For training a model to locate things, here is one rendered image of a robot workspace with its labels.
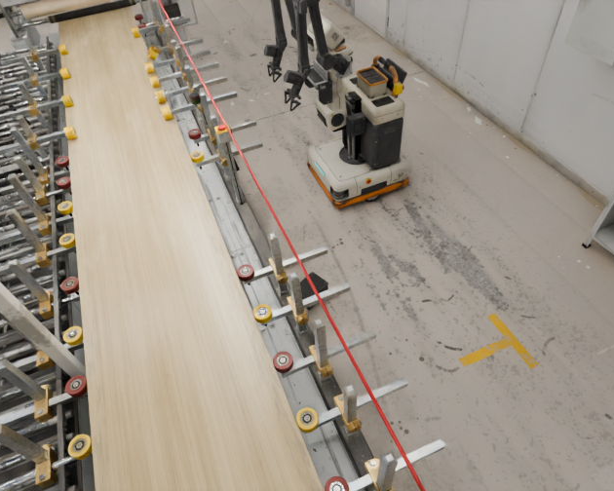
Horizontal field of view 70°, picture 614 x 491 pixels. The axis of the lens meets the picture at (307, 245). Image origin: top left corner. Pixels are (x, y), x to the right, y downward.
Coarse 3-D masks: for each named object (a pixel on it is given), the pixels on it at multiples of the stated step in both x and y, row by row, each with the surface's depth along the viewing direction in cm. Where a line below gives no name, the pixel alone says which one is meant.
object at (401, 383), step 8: (392, 384) 170; (400, 384) 170; (376, 392) 169; (384, 392) 168; (392, 392) 170; (360, 400) 167; (368, 400) 167; (336, 408) 166; (320, 416) 164; (328, 416) 164; (336, 416) 164; (320, 424) 163
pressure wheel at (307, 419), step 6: (306, 408) 160; (300, 414) 159; (306, 414) 159; (312, 414) 159; (300, 420) 158; (306, 420) 158; (312, 420) 158; (318, 420) 158; (300, 426) 156; (306, 426) 156; (312, 426) 156; (306, 432) 157
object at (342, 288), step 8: (336, 288) 201; (344, 288) 200; (312, 296) 199; (328, 296) 199; (304, 304) 196; (312, 304) 198; (272, 312) 195; (280, 312) 195; (288, 312) 195; (272, 320) 194
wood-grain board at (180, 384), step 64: (64, 64) 367; (128, 64) 358; (128, 128) 295; (128, 192) 251; (192, 192) 246; (128, 256) 218; (192, 256) 214; (128, 320) 193; (192, 320) 190; (128, 384) 173; (192, 384) 170; (256, 384) 168; (128, 448) 156; (192, 448) 155; (256, 448) 153
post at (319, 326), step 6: (318, 324) 156; (324, 324) 156; (318, 330) 157; (324, 330) 159; (318, 336) 160; (324, 336) 162; (318, 342) 163; (324, 342) 165; (318, 348) 167; (324, 348) 168; (318, 354) 172; (324, 354) 171; (318, 360) 179; (324, 360) 176; (324, 378) 187
